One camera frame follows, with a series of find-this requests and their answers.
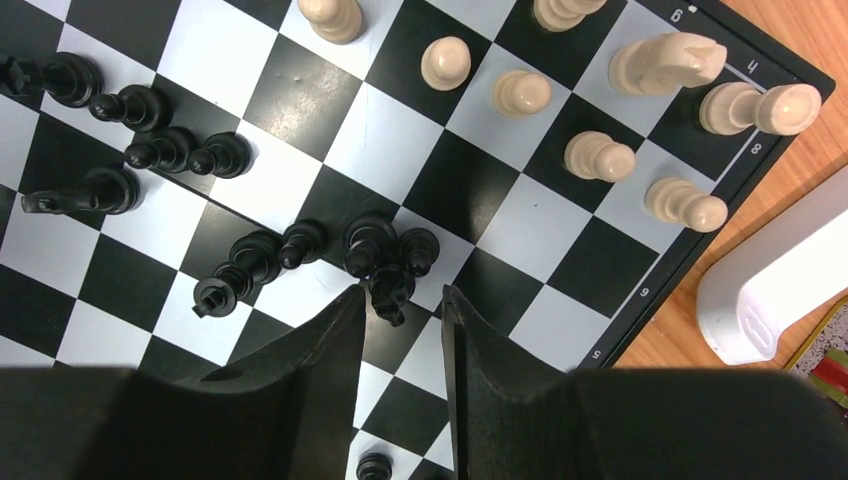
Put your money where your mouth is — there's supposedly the black white chessboard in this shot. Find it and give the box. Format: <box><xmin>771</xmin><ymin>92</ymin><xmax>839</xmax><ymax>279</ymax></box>
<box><xmin>1</xmin><ymin>1</ymin><xmax>835</xmax><ymax>479</ymax></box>

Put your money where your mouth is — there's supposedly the white chess pawn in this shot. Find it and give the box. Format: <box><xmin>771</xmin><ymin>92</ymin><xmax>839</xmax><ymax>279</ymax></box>
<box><xmin>644</xmin><ymin>177</ymin><xmax>728</xmax><ymax>233</ymax></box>

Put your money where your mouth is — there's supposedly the white chess knight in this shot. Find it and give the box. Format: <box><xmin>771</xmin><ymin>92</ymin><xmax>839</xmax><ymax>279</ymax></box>
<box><xmin>608</xmin><ymin>32</ymin><xmax>727</xmax><ymax>96</ymax></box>

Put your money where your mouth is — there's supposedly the white chess piece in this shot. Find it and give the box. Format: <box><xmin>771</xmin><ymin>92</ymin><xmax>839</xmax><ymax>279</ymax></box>
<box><xmin>564</xmin><ymin>131</ymin><xmax>636</xmax><ymax>183</ymax></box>

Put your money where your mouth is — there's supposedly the metal pole with base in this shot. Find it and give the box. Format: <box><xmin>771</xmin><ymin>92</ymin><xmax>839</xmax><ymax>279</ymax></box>
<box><xmin>696</xmin><ymin>169</ymin><xmax>847</xmax><ymax>365</ymax></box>

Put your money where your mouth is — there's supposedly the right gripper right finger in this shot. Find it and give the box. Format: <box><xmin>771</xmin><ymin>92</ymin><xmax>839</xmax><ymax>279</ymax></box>
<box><xmin>442</xmin><ymin>285</ymin><xmax>847</xmax><ymax>479</ymax></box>

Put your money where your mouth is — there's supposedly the gold metal tin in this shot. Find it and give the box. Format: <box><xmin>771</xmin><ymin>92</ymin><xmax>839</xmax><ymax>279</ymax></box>
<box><xmin>784</xmin><ymin>297</ymin><xmax>847</xmax><ymax>420</ymax></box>

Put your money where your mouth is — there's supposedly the black chess piece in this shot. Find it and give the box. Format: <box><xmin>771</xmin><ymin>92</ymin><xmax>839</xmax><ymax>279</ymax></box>
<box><xmin>356</xmin><ymin>452</ymin><xmax>393</xmax><ymax>480</ymax></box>

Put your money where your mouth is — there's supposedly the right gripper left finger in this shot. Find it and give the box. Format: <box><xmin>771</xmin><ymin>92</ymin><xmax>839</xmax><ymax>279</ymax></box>
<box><xmin>1</xmin><ymin>285</ymin><xmax>366</xmax><ymax>479</ymax></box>

